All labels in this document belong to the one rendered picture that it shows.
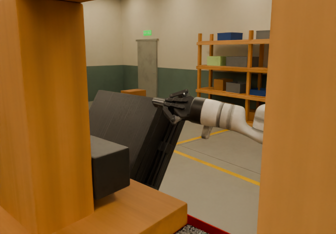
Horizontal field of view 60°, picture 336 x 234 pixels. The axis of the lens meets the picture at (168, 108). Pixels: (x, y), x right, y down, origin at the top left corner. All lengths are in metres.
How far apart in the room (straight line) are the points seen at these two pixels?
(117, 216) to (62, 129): 0.16
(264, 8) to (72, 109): 6.75
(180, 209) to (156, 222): 0.05
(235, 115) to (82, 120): 0.45
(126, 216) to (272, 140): 0.35
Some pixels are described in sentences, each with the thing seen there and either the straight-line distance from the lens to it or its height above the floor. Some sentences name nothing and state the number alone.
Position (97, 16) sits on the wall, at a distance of 10.91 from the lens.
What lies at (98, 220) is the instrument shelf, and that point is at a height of 1.54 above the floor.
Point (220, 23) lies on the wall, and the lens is 7.76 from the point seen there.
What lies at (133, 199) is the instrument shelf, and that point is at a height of 1.54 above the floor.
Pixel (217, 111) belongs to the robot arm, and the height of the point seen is 1.63.
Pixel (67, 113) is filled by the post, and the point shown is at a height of 1.70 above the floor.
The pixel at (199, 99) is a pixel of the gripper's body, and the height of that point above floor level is 1.65.
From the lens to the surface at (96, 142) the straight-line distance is 0.53.
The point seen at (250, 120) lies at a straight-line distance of 6.66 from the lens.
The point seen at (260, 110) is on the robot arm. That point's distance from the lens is 0.77.
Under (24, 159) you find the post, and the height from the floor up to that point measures 1.65.
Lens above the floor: 1.79
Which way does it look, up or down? 11 degrees down
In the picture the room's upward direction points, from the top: straight up
